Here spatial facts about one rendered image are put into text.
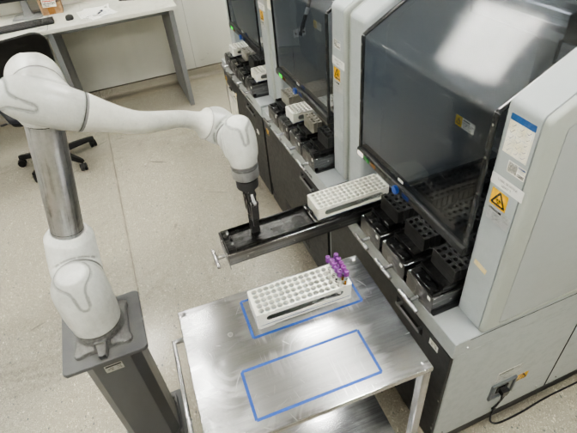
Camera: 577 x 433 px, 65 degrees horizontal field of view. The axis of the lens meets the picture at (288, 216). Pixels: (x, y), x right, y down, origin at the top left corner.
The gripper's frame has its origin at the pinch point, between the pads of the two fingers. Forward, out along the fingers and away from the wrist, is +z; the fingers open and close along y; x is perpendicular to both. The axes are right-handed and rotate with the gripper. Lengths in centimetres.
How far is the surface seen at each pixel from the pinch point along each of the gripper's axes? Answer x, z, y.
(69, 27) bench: 57, -4, 278
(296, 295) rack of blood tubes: -0.2, -2.9, -39.8
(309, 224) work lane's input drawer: -18.4, 2.6, -7.4
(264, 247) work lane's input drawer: -0.5, 5.5, -8.5
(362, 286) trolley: -21.3, 2.1, -41.6
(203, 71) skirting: -50, 80, 348
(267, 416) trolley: 20, 2, -68
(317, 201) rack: -24.6, -1.4, -1.1
